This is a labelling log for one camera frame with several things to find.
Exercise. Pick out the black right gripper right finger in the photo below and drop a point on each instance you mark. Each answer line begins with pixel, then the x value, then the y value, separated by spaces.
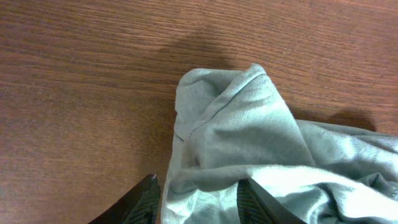
pixel 258 206

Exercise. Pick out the light blue polo shirt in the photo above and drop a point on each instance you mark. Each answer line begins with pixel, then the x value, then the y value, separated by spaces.
pixel 234 125

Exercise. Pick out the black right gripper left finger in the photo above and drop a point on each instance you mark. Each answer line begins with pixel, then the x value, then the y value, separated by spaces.
pixel 138 206

